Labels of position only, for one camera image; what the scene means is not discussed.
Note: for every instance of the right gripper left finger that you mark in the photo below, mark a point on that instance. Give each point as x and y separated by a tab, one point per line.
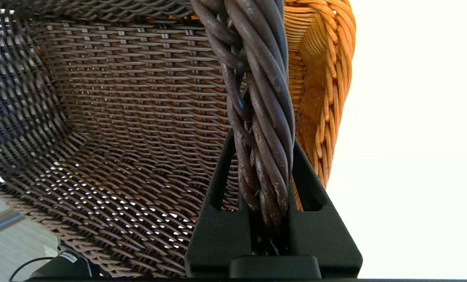
217	235

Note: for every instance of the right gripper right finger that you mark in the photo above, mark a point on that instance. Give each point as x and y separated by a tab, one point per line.
319	235

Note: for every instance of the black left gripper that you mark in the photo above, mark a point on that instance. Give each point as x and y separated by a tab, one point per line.
65	270

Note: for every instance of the dark brown wicker basket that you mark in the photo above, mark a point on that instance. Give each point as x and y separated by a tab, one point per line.
119	117

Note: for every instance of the orange wicker basket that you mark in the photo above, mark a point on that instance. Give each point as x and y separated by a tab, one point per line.
319	78

